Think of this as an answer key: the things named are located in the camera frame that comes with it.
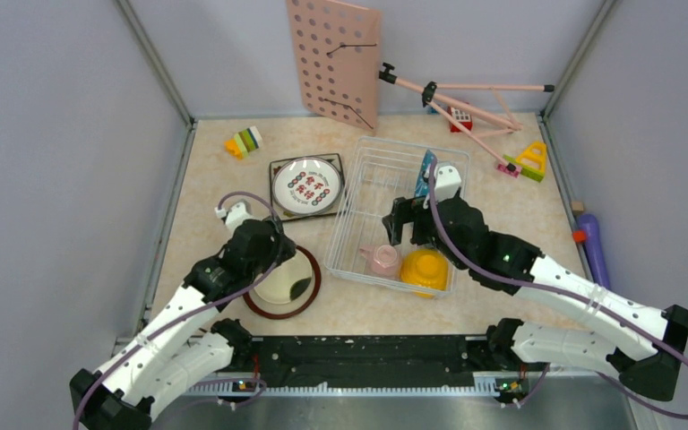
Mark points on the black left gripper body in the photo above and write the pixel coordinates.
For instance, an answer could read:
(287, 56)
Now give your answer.
(279, 250)

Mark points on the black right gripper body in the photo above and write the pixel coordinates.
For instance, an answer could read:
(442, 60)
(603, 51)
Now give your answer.
(413, 210)

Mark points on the square black-rimmed plate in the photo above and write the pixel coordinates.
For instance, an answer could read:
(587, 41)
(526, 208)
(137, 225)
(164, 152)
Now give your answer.
(273, 168)

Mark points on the yellow ribbed bowl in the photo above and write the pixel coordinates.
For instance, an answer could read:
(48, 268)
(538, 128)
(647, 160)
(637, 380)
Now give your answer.
(425, 268)

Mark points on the blue polka dot plate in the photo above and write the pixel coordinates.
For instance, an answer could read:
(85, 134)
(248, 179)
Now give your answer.
(421, 188)

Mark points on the pink white mug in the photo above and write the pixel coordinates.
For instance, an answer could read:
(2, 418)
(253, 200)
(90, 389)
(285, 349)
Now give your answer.
(381, 260)

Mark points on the round printed white plate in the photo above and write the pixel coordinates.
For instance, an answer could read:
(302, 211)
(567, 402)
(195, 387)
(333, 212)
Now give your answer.
(307, 186)

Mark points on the white wire dish rack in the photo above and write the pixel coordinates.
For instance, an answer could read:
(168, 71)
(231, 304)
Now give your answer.
(384, 234)

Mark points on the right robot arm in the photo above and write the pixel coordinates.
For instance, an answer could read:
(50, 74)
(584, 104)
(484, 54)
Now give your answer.
(640, 346)

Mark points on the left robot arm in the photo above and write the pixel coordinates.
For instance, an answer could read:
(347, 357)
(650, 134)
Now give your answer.
(133, 388)

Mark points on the dark red round plate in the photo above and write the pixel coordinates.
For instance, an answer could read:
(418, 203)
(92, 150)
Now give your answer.
(296, 307)

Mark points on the pink toy brick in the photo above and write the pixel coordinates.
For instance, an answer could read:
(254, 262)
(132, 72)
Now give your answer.
(509, 169)

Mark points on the yellow green toy block stack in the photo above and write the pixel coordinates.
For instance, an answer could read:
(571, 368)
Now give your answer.
(244, 142)

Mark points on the red white toy block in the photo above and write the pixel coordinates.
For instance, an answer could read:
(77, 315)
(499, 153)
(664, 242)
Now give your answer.
(460, 116)

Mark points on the green toy brick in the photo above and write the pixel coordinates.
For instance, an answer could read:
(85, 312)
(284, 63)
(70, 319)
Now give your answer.
(535, 175)

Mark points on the pink tripod stand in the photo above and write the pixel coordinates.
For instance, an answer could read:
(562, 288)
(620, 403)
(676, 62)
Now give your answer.
(432, 97)

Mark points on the small wooden cube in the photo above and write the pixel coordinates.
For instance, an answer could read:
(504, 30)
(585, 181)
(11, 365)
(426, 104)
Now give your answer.
(577, 208)

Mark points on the purple flashlight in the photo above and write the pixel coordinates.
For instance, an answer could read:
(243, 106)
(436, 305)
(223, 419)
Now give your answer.
(587, 234)

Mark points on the pink pegboard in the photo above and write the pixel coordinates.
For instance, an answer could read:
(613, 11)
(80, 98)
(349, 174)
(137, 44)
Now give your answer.
(337, 48)

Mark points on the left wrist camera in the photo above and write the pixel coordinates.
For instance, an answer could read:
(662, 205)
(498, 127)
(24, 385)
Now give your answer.
(235, 215)

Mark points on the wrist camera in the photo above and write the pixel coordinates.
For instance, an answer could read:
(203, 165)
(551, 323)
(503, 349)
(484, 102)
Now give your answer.
(235, 215)
(447, 182)

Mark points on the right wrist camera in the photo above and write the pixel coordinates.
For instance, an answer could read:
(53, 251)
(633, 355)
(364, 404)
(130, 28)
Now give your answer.
(447, 182)

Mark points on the yellow toy frame block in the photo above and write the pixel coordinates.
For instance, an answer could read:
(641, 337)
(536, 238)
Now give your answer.
(534, 157)

